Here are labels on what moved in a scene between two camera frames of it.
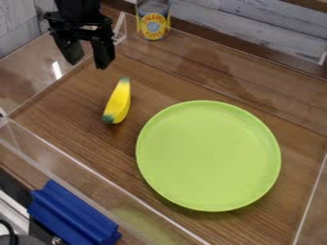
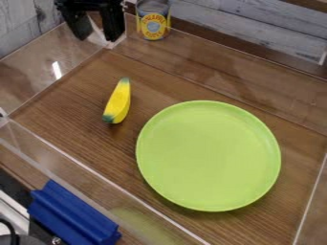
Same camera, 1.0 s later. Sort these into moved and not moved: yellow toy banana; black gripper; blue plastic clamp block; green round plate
Moved: black gripper
Not moved: yellow toy banana; blue plastic clamp block; green round plate
